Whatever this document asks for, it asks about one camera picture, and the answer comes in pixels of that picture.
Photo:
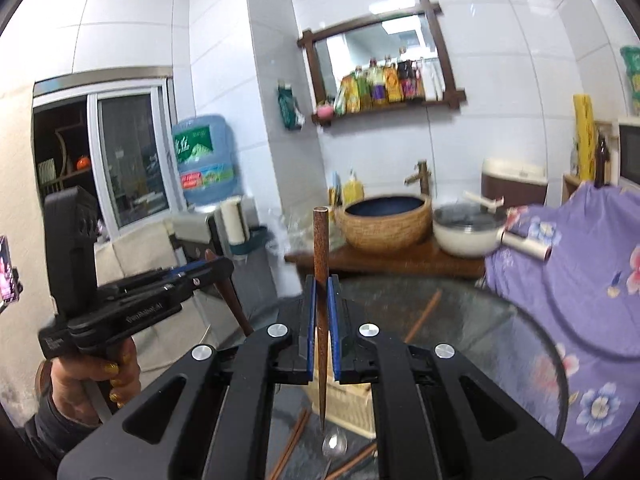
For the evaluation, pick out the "yellow wrap roll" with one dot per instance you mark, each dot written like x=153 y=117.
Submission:
x=583 y=135

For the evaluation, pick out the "small wooden box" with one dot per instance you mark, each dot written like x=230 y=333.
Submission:
x=571 y=187

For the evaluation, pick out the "purple floral cloth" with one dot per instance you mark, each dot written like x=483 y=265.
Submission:
x=590 y=310

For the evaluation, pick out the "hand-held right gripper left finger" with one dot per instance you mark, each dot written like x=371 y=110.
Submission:
x=311 y=325

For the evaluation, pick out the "small orange object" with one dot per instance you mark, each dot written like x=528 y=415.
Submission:
x=82 y=162

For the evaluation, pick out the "small pink screen device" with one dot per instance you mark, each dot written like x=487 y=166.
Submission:
x=7 y=270

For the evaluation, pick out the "yellow soap bottle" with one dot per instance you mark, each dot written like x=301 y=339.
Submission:
x=353 y=190

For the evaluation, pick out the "clear plastic bag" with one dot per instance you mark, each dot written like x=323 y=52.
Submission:
x=300 y=235

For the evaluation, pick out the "wooden framed mirror shelf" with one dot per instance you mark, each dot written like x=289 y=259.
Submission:
x=310 y=60

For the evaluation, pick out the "green wall packet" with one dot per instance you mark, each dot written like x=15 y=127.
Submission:
x=289 y=105

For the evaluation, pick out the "white pot with glass lid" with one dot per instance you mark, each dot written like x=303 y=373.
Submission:
x=465 y=235

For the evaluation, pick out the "grey water dispenser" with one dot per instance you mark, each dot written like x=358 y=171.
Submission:
x=192 y=230

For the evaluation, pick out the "sliding window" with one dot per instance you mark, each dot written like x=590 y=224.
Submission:
x=132 y=160

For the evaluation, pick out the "bronze faucet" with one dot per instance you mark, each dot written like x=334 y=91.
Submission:
x=422 y=175

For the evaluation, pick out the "cream plastic utensil holder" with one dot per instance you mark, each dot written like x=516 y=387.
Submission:
x=350 y=405

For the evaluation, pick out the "round glass table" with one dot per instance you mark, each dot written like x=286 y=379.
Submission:
x=475 y=320

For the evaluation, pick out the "blue water jug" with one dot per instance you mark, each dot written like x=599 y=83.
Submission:
x=205 y=160

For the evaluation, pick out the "white rice paddle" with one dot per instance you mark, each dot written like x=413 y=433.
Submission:
x=482 y=200

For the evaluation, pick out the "brown white rice cooker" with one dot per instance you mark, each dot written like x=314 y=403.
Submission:
x=515 y=185

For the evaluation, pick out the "row of condiment bottles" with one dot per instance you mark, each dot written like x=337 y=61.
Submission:
x=395 y=80

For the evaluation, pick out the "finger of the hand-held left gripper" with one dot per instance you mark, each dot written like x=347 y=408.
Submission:
x=215 y=272
x=165 y=274

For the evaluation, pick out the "white microwave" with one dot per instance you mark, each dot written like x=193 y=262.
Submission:
x=631 y=155

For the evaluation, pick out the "yellow green snack packet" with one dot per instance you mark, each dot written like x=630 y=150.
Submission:
x=348 y=92

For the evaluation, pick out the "teal wall-mounted holder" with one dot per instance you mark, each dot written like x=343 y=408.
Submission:
x=252 y=242

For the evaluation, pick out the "woven basin sink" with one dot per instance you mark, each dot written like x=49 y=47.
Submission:
x=385 y=230

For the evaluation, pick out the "small pink jar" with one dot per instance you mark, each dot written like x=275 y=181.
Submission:
x=325 y=110

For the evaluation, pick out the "person's left hand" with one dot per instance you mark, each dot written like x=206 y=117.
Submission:
x=120 y=380

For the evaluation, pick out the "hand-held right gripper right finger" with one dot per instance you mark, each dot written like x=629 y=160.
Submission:
x=336 y=330

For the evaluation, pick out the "person's left forearm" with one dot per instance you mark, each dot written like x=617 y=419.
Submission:
x=50 y=435

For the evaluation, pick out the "brown wooden chopstick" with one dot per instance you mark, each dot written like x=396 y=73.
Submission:
x=320 y=240
x=235 y=305
x=424 y=316

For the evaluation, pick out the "white wrap roll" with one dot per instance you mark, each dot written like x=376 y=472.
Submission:
x=525 y=245

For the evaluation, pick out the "beige cloth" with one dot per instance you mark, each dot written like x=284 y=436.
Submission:
x=150 y=255

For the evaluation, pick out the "clear plastic spoon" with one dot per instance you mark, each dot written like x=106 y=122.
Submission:
x=334 y=445

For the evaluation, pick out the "brown glass bottle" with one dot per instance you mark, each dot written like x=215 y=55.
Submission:
x=601 y=160

